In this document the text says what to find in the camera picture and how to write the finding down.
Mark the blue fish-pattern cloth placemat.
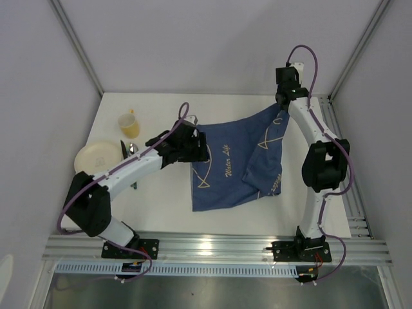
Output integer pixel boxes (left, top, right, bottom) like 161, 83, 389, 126
192, 104, 289, 212

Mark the cream round plate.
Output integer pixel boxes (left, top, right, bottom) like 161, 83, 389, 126
74, 140, 123, 174

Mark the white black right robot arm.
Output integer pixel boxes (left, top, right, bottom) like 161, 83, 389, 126
275, 62, 350, 261

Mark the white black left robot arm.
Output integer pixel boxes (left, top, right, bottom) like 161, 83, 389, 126
63, 121, 209, 258

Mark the yellow plastic cup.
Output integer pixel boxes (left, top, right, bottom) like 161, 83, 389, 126
117, 109, 140, 139

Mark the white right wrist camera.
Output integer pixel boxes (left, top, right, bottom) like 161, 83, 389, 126
290, 62, 304, 77

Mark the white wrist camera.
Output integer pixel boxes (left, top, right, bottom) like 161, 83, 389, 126
183, 115, 198, 127
290, 62, 304, 77

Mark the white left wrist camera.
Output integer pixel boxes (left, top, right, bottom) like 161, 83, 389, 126
183, 115, 198, 127

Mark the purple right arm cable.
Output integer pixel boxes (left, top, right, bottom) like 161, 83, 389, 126
285, 44, 357, 281

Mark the metal spoon green handle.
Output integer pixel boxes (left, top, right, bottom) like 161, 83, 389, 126
126, 143, 138, 190

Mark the aluminium front mounting rail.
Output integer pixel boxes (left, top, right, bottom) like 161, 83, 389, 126
42, 232, 393, 266

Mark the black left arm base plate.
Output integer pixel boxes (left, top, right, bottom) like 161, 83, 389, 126
101, 238, 160, 260

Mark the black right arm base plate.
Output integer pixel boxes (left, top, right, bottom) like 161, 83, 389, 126
265, 241, 332, 263

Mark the aluminium right corner post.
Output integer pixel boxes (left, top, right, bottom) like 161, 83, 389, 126
328, 0, 393, 102

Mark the aluminium corner post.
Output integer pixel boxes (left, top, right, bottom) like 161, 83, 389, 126
328, 0, 393, 102
48, 0, 104, 98

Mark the aluminium right side rail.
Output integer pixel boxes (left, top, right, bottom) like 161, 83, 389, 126
318, 95, 376, 239

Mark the white slotted cable duct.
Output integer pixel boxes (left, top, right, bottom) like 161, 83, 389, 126
55, 261, 298, 278

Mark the aluminium left corner post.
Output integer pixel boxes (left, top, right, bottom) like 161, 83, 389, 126
48, 0, 104, 98

